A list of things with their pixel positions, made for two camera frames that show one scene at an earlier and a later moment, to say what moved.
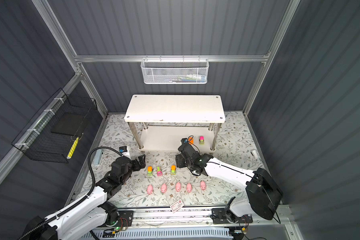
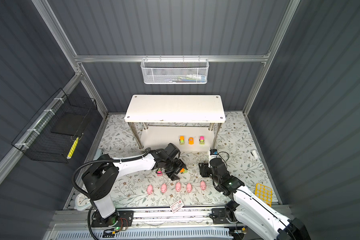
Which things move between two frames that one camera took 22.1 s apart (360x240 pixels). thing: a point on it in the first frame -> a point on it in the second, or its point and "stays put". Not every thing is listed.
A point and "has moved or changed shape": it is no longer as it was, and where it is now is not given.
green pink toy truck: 201,140 stays put
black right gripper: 178,160 -> 203,169
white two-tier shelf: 167,118 stays put
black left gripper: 141,161 -> 173,175
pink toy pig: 149,189 stays put
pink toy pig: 163,188 stays put
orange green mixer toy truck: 173,169 has moved or changed shape
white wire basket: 174,71 stays put
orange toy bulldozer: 191,140 stays put
